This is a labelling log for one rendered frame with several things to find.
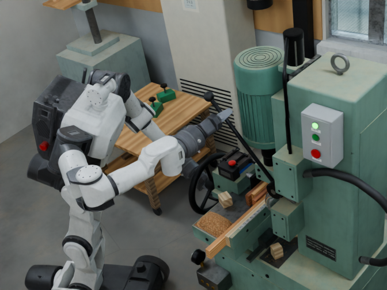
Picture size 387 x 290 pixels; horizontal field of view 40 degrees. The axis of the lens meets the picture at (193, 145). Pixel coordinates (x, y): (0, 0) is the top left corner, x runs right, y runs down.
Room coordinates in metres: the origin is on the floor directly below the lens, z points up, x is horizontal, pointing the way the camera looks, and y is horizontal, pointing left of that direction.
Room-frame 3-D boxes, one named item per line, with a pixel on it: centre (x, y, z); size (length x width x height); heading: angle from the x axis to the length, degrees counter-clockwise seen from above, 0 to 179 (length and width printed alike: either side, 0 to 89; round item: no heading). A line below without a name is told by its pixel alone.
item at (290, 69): (1.42, -0.35, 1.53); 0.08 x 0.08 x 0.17; 39
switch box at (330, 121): (1.20, -0.36, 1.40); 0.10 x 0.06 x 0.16; 39
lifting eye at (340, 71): (1.31, -0.45, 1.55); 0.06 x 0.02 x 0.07; 39
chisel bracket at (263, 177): (1.52, -0.28, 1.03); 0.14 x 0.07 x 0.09; 39
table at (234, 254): (1.62, -0.20, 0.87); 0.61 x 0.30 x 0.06; 129
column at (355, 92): (1.31, -0.45, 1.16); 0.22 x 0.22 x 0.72; 39
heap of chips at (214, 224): (1.45, -0.02, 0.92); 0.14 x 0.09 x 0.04; 39
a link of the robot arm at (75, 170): (1.34, 0.36, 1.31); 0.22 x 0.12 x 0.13; 16
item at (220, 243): (1.48, -0.20, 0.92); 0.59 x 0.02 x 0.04; 129
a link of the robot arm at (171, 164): (1.40, 0.07, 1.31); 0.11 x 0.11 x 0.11; 39
